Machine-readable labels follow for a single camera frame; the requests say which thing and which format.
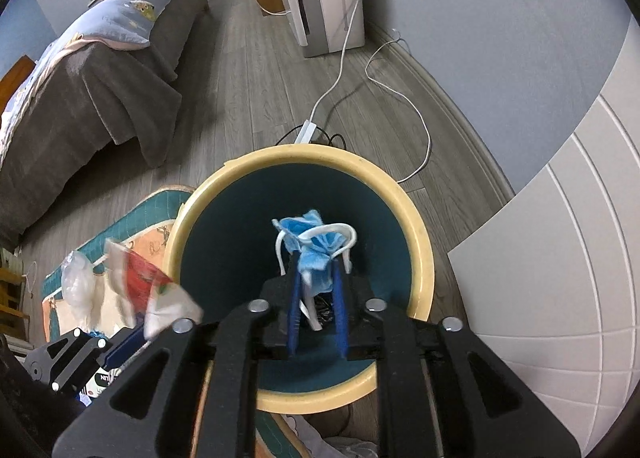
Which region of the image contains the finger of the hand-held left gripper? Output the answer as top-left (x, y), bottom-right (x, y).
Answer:
top-left (22, 325), bottom-right (151, 391)

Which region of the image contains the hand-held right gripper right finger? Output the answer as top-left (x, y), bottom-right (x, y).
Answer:
top-left (327, 258), bottom-right (583, 458)

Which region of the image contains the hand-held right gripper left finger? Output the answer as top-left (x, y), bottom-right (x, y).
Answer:
top-left (52, 251), bottom-right (306, 458)

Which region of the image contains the blue face mask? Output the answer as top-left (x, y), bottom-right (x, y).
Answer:
top-left (272, 209), bottom-right (359, 331)

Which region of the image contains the red white foil wrapper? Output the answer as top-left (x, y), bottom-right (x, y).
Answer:
top-left (103, 238), bottom-right (203, 339)

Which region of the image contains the clear plastic bag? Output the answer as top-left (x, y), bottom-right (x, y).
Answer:
top-left (61, 251), bottom-right (101, 329)

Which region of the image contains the yellow rimmed teal trash bin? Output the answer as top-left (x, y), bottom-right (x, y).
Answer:
top-left (167, 144), bottom-right (435, 414)

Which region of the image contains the teal orange patterned mat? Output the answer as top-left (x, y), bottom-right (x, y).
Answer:
top-left (40, 184), bottom-right (306, 458)

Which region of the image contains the white power strip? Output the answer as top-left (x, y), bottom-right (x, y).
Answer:
top-left (294, 121), bottom-right (319, 145)

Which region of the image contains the white panelled door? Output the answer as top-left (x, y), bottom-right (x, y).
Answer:
top-left (447, 21), bottom-right (640, 458)

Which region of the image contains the light blue printed quilt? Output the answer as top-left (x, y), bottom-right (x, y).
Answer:
top-left (0, 0), bottom-right (183, 164)

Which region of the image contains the wooden furniture frame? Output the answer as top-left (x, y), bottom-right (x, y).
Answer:
top-left (0, 245), bottom-right (32, 341)

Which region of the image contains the black cable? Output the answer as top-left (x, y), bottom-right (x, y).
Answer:
top-left (272, 131), bottom-right (348, 151)

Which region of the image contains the thin white cable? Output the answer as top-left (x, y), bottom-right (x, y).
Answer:
top-left (366, 30), bottom-right (432, 184)

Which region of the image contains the white appliance power cable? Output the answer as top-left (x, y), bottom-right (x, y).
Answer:
top-left (309, 0), bottom-right (365, 126)

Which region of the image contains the wooden bed frame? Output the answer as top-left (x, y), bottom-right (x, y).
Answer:
top-left (0, 56), bottom-right (37, 114)

